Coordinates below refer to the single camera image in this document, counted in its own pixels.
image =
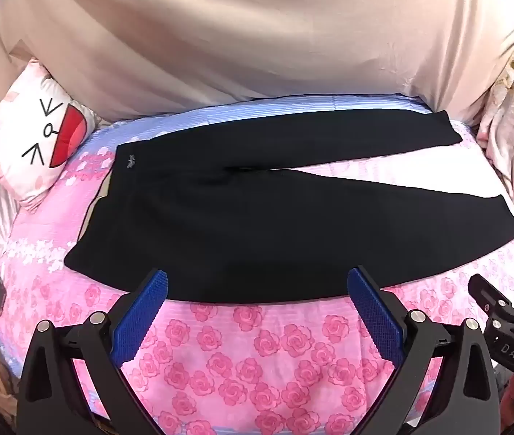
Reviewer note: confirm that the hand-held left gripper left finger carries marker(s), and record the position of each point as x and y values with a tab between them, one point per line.
141	315

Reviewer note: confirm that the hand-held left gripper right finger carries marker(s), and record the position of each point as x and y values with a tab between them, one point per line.
374	315

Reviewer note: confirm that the black pants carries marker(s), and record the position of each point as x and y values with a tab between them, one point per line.
257	235

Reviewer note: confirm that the beige cloth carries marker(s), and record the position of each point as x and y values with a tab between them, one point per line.
247	36

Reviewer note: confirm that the white cat face pillow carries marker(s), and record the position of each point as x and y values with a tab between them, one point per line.
30	136

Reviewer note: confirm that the pink rose print blanket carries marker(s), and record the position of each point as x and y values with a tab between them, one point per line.
257	362

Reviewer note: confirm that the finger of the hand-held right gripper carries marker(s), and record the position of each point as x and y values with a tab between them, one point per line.
488	297

